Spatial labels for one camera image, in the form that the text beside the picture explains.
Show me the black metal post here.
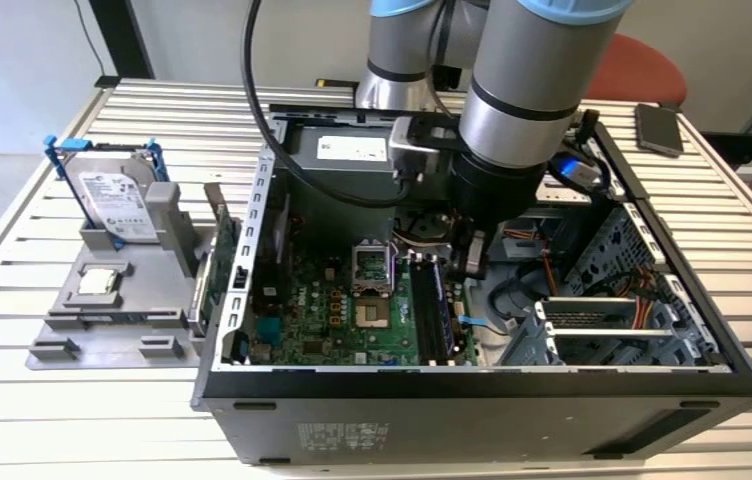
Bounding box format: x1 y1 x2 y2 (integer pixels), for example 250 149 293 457
86 0 156 81

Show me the black phone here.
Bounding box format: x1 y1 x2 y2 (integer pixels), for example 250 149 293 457
633 103 684 159

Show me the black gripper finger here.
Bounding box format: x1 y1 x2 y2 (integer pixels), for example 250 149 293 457
448 219 490 282

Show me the green graphics card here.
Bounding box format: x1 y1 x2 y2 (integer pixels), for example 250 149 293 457
189 182 245 337

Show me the round bronze component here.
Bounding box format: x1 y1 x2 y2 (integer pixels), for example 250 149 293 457
413 212 454 237

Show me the black cable with yellow tag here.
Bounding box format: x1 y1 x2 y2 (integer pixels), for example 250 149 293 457
313 78 358 94

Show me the grey metal drive bay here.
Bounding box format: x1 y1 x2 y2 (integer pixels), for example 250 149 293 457
488 182 621 262

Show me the black cable loop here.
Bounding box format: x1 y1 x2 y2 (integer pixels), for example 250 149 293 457
485 262 541 336

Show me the CPU socket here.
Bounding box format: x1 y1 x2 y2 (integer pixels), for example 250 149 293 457
353 294 394 331

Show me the metal socket cover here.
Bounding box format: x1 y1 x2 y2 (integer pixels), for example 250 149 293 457
350 242 396 296

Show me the red chair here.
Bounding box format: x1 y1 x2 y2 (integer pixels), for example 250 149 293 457
581 33 689 105

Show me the orange wire bundle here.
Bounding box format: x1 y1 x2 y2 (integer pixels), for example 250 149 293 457
615 264 661 334

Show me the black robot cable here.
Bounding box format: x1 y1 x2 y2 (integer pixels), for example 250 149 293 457
240 0 425 209

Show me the hard disk in blue carrier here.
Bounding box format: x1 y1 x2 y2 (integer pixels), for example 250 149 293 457
41 133 170 247

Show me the single orange wire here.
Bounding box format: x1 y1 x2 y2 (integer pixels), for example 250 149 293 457
539 252 560 297

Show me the grey power supply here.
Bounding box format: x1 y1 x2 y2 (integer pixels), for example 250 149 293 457
280 125 404 254

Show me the silver CPU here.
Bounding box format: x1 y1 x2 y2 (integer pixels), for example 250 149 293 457
77 268 121 295

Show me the thin locking lever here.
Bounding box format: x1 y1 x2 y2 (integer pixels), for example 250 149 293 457
388 244 412 297

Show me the black PC case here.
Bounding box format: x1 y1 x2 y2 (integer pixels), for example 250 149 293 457
188 103 752 467

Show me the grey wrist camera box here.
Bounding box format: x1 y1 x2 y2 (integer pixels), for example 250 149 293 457
386 117 461 174

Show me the blue-grey disk bay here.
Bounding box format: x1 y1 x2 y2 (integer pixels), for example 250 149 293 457
498 294 724 369

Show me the black RAM slot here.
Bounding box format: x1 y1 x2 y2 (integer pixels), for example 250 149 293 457
410 255 432 364
426 255 445 364
418 255 440 364

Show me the green motherboard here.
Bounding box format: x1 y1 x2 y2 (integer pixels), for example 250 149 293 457
245 249 484 366

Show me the grey parts rack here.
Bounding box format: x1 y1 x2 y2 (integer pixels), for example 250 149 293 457
25 182 244 372

